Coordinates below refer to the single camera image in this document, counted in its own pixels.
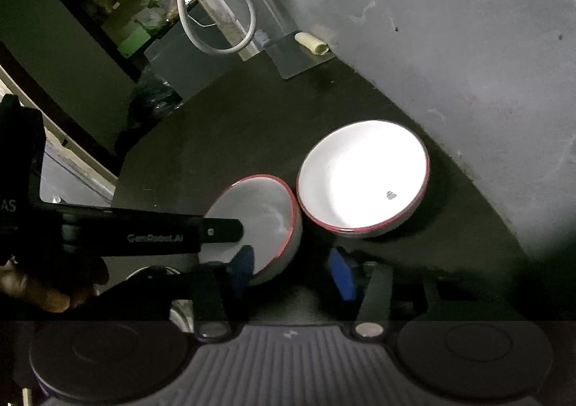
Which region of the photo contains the white ceramic bowl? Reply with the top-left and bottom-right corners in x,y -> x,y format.
297,120 -> 431,238
198,175 -> 303,285

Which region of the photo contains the black garbage bag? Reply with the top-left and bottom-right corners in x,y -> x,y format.
129,70 -> 184,120

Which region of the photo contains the dark cabinet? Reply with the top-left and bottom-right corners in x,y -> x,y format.
144,23 -> 243,102

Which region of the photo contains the cleaver knife steel blade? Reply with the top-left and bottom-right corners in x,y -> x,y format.
254,30 -> 335,80

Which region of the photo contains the cream rolled cloth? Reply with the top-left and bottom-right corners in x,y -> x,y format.
294,31 -> 330,56

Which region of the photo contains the green box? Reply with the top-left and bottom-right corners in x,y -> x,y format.
118,26 -> 150,59

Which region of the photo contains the white hose loop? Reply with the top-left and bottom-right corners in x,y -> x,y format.
176,0 -> 258,57

